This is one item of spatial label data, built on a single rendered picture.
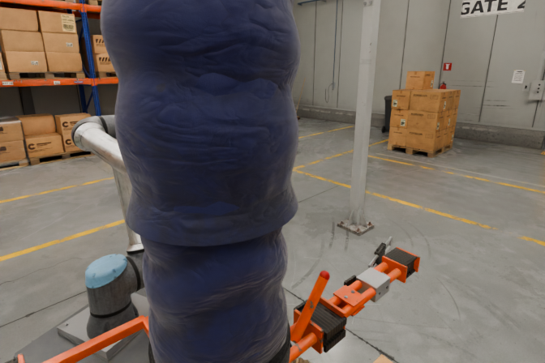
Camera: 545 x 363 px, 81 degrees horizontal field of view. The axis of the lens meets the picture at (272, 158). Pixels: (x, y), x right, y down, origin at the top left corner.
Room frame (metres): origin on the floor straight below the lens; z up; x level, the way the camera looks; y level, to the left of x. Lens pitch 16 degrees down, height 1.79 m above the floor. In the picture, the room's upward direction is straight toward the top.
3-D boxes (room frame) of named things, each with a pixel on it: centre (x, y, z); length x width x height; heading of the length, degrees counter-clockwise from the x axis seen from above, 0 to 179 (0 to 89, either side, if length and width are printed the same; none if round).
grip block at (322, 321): (0.60, -0.11, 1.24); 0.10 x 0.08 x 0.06; 41
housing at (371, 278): (0.74, -0.27, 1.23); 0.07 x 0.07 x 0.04; 41
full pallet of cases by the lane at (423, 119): (7.24, -3.41, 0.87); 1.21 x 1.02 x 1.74; 134
